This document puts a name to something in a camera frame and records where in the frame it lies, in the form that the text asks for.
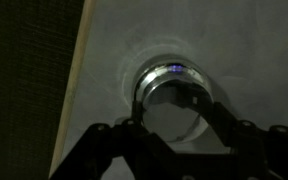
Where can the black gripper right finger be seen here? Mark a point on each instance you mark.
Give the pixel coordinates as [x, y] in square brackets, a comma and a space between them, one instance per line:
[267, 150]

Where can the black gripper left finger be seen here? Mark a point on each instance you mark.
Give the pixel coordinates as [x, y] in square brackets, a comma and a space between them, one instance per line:
[110, 153]

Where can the round silver metal cup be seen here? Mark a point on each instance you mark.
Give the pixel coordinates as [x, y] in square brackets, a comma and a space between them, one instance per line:
[164, 113]

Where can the silver tin base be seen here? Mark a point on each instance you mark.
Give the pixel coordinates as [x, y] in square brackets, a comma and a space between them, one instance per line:
[136, 91]

